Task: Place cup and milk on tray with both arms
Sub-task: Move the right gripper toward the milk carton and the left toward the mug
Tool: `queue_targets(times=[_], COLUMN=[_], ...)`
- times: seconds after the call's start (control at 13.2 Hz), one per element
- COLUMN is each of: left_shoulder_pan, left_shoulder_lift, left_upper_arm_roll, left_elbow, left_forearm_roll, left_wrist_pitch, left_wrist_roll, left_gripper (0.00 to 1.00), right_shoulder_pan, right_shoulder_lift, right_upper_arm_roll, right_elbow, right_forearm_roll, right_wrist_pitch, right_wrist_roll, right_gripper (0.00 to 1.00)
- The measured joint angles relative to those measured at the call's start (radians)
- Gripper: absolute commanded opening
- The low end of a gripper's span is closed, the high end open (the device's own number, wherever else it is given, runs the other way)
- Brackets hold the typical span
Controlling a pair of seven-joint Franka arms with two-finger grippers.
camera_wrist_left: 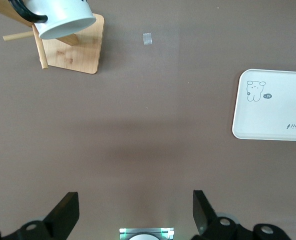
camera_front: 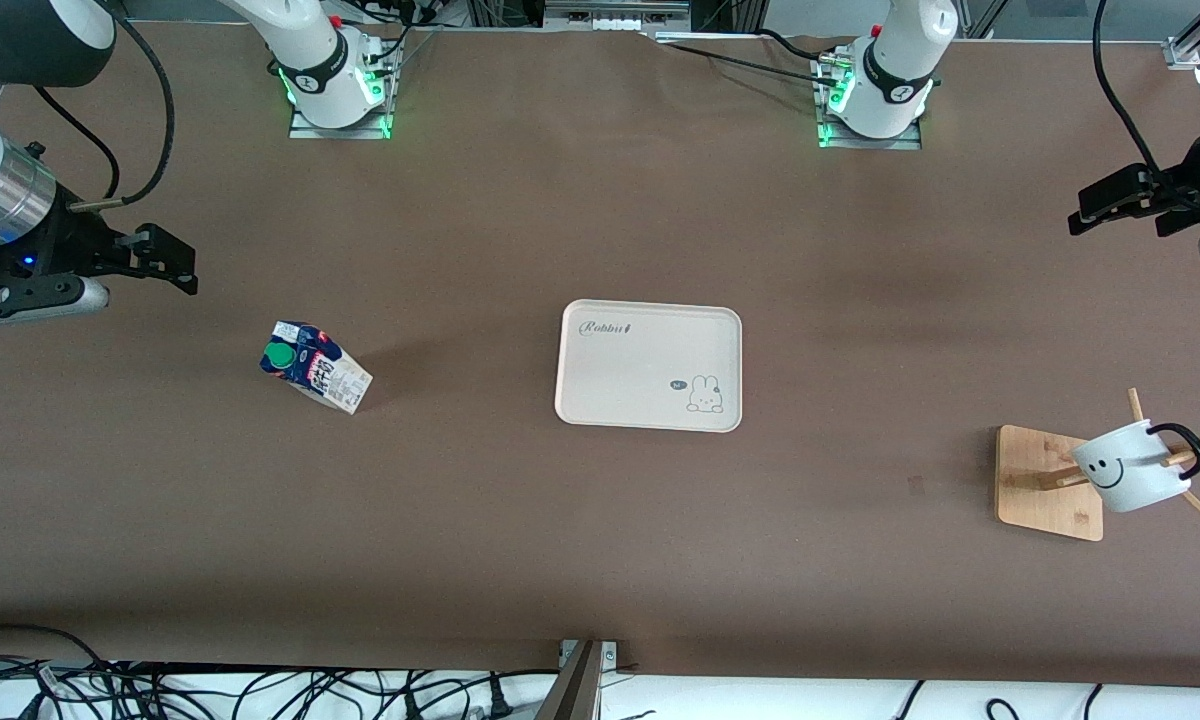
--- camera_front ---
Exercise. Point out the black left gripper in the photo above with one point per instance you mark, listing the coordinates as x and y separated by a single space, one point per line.
1198 177

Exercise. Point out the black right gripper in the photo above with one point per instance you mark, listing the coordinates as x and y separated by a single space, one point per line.
57 243

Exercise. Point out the blue white milk carton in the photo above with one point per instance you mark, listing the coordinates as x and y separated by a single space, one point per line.
325 375

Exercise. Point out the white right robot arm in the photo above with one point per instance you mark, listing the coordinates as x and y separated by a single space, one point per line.
310 40

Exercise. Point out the beige rabbit print tray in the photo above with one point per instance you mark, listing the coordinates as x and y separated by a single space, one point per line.
640 370

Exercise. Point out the wooden mug tree stand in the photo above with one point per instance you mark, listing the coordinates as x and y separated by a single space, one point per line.
1045 490

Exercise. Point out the grey power strip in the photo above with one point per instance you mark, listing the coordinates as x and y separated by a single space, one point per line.
615 15

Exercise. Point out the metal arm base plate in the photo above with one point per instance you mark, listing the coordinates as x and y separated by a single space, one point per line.
340 133
870 144

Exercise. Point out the small metal bracket plate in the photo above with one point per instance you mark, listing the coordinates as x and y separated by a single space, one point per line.
608 655

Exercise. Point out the aluminium profile post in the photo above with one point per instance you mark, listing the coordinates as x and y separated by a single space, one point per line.
575 690

